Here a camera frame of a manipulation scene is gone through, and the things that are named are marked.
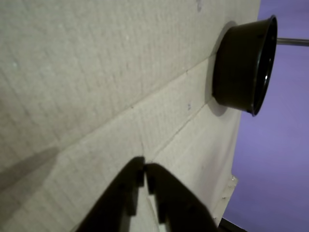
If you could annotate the large flat cardboard sheet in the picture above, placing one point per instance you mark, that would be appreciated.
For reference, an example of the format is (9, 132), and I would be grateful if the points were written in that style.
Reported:
(96, 84)

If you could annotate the grey metal rod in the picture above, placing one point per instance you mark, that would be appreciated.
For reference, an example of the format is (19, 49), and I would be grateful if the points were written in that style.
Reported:
(294, 41)

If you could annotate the black round plastic bin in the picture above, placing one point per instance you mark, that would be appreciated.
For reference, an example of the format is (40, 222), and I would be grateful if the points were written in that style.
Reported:
(239, 67)

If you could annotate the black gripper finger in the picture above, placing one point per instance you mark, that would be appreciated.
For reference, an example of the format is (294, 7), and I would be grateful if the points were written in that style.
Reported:
(183, 210)
(113, 205)

